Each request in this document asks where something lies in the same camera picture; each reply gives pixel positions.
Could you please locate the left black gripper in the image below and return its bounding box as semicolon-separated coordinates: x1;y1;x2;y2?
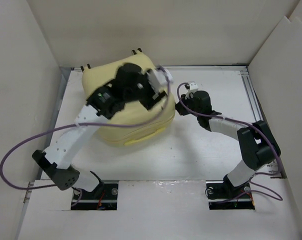
124;70;166;109

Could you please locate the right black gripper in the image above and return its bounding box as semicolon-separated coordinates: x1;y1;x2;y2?
174;92;201;117

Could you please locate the yellow suitcase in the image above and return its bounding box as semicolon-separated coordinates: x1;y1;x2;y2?
81;48;175;147

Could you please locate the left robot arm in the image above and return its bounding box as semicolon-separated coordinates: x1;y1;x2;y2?
32;63;172;199

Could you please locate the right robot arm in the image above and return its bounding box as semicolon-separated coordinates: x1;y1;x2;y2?
175;90;281;200

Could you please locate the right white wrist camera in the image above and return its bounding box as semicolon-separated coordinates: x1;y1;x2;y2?
185;81;199;93

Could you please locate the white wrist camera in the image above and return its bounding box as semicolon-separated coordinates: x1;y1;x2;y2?
146;66;173;92
185;81;199;93

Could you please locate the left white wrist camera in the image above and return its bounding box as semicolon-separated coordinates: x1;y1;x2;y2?
146;66;173;92

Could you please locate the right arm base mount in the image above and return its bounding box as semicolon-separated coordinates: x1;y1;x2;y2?
205;180;255;210

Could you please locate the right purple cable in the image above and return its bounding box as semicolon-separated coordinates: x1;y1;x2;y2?
177;82;284;205

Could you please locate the purple cable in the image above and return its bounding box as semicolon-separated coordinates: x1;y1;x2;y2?
177;82;284;205
0;67;174;208

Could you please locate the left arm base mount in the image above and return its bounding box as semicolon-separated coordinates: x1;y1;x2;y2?
70;181;119;211

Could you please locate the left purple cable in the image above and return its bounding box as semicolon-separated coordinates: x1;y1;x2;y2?
0;67;174;208

